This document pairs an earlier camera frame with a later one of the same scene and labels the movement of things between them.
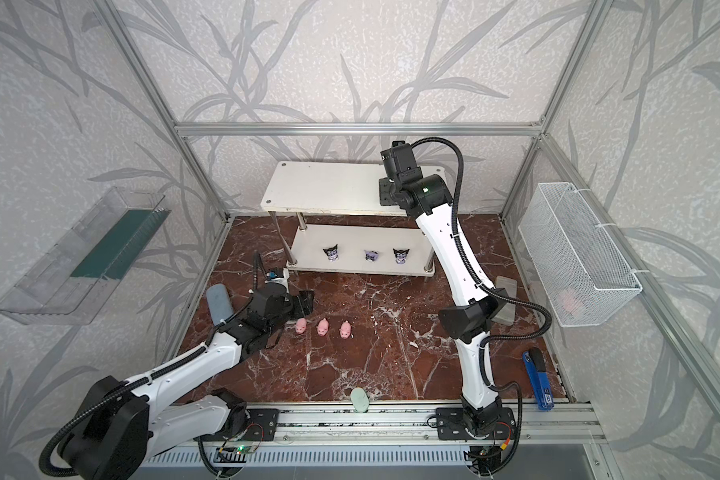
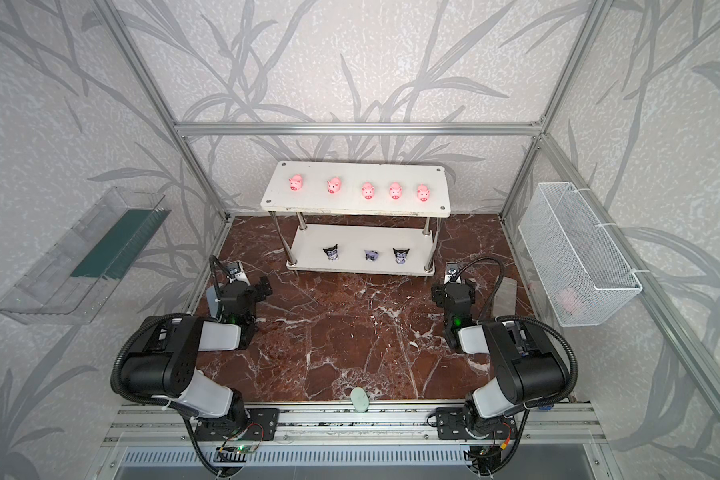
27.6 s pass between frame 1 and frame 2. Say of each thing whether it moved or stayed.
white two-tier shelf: stayed
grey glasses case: stayed
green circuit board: stayed
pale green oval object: stayed
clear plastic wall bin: stayed
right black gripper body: moved
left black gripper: moved
